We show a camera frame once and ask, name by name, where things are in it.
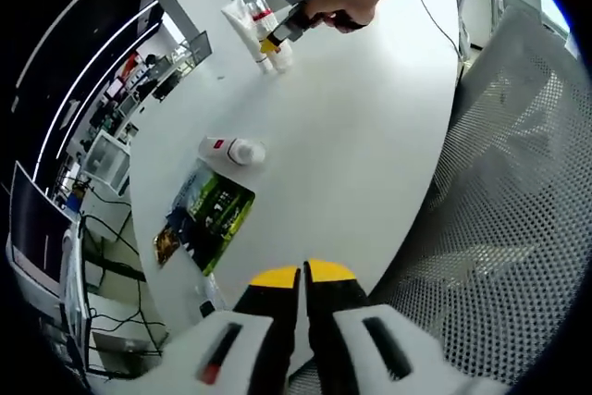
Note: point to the small gold packet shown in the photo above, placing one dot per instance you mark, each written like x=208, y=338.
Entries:
x=165, y=244

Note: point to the white skincare tube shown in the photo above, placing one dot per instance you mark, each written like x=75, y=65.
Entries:
x=240, y=27

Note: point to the white mesh office chair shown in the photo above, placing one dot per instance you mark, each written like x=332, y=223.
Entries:
x=509, y=228

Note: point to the green blue printed packet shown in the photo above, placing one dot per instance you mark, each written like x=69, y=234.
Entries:
x=213, y=214

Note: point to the white red-label skincare bottle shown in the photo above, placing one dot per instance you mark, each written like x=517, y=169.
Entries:
x=219, y=149

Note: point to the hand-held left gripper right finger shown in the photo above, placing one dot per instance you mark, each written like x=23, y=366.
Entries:
x=333, y=302

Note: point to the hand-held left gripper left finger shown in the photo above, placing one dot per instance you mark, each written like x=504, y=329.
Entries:
x=268, y=302

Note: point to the black framed desk panel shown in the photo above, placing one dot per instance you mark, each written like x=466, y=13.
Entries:
x=200, y=48

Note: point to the white framed computer monitor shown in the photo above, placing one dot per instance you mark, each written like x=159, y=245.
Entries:
x=32, y=219

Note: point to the white glass display cabinet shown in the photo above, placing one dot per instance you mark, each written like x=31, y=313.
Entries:
x=107, y=159

